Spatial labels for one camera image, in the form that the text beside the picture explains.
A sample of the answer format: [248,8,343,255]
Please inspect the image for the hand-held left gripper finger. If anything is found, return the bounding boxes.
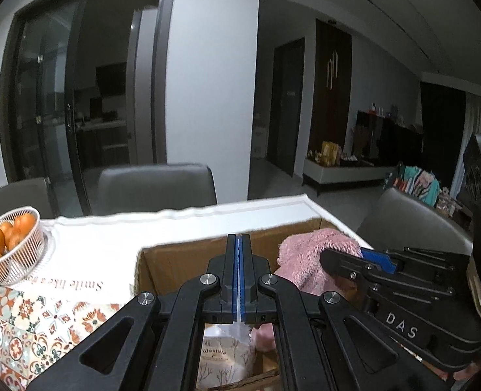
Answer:
[239,234,449,391]
[26,234,241,391]

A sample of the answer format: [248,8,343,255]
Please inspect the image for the white soft packet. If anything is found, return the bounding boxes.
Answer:
[200,322,257,389]

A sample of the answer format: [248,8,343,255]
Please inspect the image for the dark wooden wardrobe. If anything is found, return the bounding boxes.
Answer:
[309,18,353,159]

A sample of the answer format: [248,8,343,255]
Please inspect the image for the black television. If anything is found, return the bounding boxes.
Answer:
[356,110,424,161]

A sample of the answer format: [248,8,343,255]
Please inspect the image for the dark curtain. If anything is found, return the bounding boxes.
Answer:
[420,81,467,196]

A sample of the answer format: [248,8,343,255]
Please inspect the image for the dark sliding glass door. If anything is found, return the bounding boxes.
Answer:
[0,0,180,216]

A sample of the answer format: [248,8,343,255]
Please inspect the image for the white television cabinet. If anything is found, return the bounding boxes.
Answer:
[303,157,404,196]

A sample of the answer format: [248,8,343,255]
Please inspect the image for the white curtain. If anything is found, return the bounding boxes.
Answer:
[464,92,481,139]

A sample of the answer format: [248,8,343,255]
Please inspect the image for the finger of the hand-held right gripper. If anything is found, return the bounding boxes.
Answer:
[362,248,469,274]
[319,248,453,298]

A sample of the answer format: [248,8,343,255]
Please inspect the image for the pile of colourful clothes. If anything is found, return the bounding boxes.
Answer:
[383,165,441,206]

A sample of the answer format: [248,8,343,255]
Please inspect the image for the dark room door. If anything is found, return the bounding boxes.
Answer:
[267,36,306,178]

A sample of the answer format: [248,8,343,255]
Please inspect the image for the brown cardboard box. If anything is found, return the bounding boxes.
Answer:
[133,217,371,391]

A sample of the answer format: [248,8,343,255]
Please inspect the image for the patterned tablecloth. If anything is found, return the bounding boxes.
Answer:
[0,201,371,391]

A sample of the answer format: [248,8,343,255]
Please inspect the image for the grey dining chair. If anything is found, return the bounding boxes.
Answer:
[356,187,473,255]
[0,177,55,218]
[98,163,218,216]

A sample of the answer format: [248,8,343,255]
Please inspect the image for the gold gift boxes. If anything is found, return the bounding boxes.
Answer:
[321,140,341,166]

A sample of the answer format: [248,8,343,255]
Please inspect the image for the pink cloth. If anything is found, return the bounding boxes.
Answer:
[276,229,363,296]

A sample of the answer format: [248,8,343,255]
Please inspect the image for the fluffy pink headband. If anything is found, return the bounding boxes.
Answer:
[250,324,277,353]

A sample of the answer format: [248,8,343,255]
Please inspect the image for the white wire basket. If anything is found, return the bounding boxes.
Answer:
[0,207,47,285]

